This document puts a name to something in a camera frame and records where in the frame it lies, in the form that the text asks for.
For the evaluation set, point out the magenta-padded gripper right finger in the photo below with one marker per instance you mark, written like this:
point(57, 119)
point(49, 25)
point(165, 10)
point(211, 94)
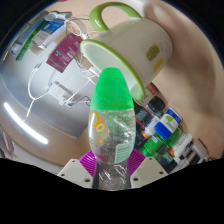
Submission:
point(146, 170)

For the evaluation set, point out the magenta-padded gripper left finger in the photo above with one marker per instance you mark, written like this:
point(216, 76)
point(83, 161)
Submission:
point(75, 170)

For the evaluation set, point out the clear bottle with green cap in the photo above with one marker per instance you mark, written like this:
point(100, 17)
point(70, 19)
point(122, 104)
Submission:
point(111, 96)

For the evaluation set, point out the green box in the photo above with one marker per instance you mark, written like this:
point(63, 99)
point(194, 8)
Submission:
point(155, 143)

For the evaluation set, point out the white bottle with orange cap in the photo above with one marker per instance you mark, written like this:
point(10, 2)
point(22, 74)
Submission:
point(183, 143)

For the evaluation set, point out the white bottle with blue cap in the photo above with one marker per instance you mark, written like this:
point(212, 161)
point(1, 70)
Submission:
point(170, 121)

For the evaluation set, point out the slim white light strip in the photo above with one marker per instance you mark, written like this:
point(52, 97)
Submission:
point(23, 125)

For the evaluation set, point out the maroon card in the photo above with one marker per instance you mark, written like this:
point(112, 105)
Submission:
point(63, 53)

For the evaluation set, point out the white mug with green rim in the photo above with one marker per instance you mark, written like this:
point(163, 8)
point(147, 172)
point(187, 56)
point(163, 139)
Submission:
point(133, 40)

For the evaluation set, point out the blue white box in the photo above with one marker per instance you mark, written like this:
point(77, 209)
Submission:
point(50, 31)

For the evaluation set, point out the white wall socket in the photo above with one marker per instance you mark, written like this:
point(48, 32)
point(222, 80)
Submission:
point(59, 94)

